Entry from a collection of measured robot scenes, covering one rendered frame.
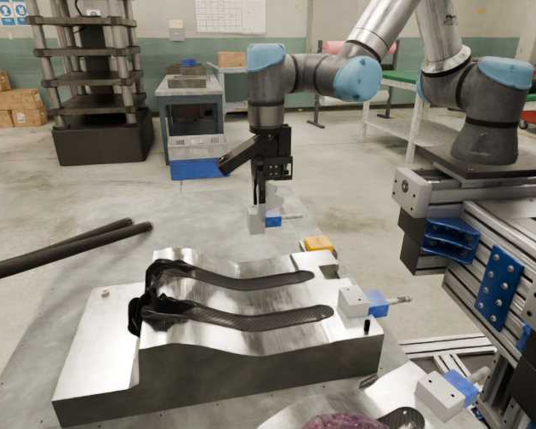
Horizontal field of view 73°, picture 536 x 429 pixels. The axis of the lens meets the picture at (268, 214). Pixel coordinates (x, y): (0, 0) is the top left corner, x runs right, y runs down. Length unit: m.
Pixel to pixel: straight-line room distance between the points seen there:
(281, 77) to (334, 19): 6.29
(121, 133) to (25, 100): 2.88
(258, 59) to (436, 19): 0.46
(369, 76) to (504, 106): 0.43
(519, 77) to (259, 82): 0.58
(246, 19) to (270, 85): 6.25
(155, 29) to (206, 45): 0.84
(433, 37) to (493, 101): 0.21
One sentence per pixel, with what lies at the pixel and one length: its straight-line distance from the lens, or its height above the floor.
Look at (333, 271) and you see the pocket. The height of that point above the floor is 0.87.
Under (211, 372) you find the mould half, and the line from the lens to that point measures 0.60.
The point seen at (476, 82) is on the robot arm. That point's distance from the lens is 1.04.
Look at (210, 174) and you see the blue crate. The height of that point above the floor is 0.05.
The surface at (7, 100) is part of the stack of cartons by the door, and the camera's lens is 7.21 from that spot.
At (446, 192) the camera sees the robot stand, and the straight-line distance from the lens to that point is 1.00.
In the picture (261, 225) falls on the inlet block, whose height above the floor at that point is 0.92.
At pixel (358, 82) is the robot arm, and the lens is 0.67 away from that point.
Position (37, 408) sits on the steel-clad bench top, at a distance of 0.73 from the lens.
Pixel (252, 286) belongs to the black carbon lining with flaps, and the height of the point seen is 0.88.
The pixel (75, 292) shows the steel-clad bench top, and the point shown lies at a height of 0.80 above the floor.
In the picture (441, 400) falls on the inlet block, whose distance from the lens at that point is 0.59.
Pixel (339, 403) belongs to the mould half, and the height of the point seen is 0.88.
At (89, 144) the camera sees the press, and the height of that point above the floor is 0.24.
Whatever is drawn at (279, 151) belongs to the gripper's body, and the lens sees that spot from 0.79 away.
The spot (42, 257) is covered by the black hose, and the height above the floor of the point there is 0.90.
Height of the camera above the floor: 1.32
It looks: 26 degrees down
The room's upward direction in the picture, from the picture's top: straight up
